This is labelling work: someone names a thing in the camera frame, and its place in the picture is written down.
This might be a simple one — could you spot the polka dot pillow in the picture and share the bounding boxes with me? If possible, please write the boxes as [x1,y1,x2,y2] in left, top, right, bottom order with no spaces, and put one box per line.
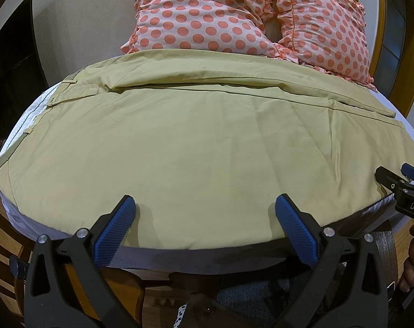
[121,0,280,58]
[274,0,377,91]

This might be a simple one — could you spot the right polka dot pillow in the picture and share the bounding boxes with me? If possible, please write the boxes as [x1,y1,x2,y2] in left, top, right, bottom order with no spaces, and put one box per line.
[274,0,377,91]

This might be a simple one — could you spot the left polka dot pillow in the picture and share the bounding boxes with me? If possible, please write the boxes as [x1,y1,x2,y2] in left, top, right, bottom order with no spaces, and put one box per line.
[121,0,280,58]

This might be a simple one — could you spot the khaki pants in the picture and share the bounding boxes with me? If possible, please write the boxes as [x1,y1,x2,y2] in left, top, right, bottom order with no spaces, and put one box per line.
[0,50,414,250]

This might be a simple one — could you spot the white bed mattress sheet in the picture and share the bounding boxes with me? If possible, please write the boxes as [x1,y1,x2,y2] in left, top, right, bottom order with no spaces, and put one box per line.
[0,83,414,276]

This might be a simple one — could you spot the wooden headboard frame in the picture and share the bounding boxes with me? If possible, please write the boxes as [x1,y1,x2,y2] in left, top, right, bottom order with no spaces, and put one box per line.
[357,0,414,116]

